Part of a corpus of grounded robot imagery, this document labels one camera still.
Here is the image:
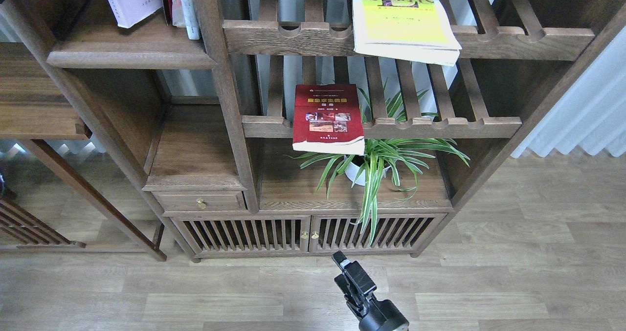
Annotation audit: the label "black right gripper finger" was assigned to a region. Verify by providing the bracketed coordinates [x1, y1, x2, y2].
[332, 251, 377, 297]
[335, 274, 367, 318]

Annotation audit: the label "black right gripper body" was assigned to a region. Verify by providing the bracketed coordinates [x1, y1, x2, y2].
[359, 298, 409, 331]

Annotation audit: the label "white plant pot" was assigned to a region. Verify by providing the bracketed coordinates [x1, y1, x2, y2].
[345, 155, 367, 186]

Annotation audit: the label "green spider plant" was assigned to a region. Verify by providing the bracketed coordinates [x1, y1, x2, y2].
[292, 79, 471, 246]

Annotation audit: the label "brass drawer knob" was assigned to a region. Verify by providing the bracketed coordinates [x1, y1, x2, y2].
[196, 198, 207, 209]

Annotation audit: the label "dark wooden bookshelf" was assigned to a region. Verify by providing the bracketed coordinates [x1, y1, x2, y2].
[1, 0, 625, 261]

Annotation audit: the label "yellow green book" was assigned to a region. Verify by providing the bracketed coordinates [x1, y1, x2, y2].
[352, 0, 461, 66]

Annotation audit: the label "white curtain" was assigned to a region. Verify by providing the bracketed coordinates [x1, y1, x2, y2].
[512, 28, 626, 158]

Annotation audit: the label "white upright book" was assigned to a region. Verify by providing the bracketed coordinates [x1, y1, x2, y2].
[172, 0, 201, 40]

